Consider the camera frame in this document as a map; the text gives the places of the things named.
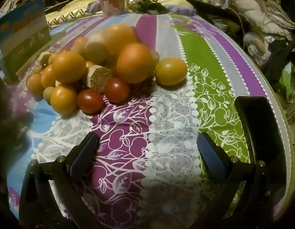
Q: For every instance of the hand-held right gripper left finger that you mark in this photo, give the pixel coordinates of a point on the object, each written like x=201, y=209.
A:
x=81, y=153

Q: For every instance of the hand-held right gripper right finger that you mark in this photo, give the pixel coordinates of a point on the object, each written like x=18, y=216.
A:
x=210, y=153

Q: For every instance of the pile of mixed fruit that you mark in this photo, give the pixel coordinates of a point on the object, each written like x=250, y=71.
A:
x=48, y=95

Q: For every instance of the black phone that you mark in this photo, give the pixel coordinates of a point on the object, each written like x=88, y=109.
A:
x=257, y=128

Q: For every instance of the red cherry tomato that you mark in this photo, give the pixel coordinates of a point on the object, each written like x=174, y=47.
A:
x=117, y=90
x=90, y=101

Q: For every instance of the peeled sugarcane chunk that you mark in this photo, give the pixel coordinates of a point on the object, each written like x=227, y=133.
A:
x=96, y=47
x=99, y=78

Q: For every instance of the blue green cardboard box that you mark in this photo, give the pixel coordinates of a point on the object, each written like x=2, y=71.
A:
x=21, y=40

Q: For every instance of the striped floral bedsheet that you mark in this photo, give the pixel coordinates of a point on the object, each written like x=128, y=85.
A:
x=209, y=64

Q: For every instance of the yellowish orange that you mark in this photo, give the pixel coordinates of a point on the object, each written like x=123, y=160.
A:
x=170, y=72

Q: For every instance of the green plastic bag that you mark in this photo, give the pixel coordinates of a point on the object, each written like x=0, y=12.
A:
x=286, y=81

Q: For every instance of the black cloth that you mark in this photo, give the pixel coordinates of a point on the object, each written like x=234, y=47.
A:
x=278, y=57

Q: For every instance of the purple plastic bag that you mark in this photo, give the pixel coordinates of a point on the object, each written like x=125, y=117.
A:
x=95, y=6
x=183, y=10

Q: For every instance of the white padded cloth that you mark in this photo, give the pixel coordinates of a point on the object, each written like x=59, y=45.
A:
x=254, y=9

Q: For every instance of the pink cup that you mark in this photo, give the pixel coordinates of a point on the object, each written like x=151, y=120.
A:
x=112, y=6

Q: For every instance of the green leafy vegetable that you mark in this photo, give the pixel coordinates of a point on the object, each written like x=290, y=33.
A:
x=147, y=7

